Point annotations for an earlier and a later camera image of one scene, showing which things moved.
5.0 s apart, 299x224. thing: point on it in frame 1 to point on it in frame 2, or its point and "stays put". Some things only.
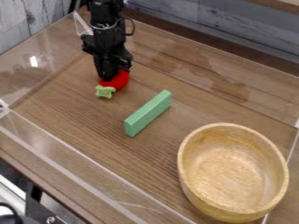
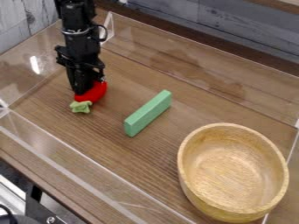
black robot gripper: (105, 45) to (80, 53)
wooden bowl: (233, 171) stays put
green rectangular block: (152, 109) stays put
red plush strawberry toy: (116, 84) to (81, 104)
